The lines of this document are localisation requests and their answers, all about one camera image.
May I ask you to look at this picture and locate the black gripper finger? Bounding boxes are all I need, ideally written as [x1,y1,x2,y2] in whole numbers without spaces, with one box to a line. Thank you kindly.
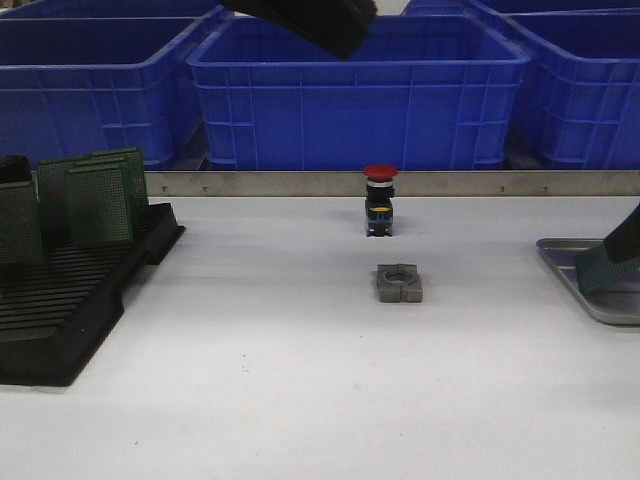
[222,0,378,60]
[603,205,640,263]

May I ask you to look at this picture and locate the green circuit board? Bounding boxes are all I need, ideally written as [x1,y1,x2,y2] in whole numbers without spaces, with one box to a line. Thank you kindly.
[65,165,134,248]
[575,249,639,295]
[1,181,44,265]
[73,154,127,168]

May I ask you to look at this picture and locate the silver metal tray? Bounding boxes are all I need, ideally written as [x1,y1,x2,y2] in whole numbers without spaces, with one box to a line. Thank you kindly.
[536,238,639,327]

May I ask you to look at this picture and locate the rear right green board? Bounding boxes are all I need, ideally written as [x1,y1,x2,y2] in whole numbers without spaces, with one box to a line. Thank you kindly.
[87,147,149,223]

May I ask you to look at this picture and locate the black slotted board rack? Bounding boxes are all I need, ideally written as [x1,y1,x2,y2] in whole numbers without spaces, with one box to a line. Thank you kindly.
[0,155,186,387]

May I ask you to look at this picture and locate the far right blue crate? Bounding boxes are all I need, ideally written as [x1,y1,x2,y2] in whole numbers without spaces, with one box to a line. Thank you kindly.
[402,0,639,26]

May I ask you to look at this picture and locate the centre blue plastic crate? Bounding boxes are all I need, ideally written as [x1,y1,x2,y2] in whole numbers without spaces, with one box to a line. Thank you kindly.
[188,15,529,171]

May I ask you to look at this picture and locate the blue plastic crate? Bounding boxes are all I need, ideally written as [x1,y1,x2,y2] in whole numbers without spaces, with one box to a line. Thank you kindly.
[505,13,639,170]
[1,17,204,170]
[188,15,529,171]

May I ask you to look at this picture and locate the right blue plastic crate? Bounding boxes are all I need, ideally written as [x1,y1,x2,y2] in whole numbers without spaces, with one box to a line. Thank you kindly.
[505,13,639,170]

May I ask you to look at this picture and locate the red emergency stop button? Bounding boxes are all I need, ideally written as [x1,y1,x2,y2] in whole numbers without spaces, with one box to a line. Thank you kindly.
[363,164,398,237]

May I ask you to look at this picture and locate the grey square mounting block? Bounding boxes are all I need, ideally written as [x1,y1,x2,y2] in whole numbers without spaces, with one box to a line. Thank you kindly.
[376,263,424,303]

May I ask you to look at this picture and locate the left blue plastic crate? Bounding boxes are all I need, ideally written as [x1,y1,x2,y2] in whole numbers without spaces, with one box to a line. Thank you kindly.
[1,17,204,170]

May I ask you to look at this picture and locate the far left blue crate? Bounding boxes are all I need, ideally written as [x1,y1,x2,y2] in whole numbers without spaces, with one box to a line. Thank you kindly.
[1,0,235,30]

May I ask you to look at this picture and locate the metal table edge rail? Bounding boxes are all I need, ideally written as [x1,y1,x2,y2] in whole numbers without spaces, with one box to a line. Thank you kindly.
[146,170,639,197]

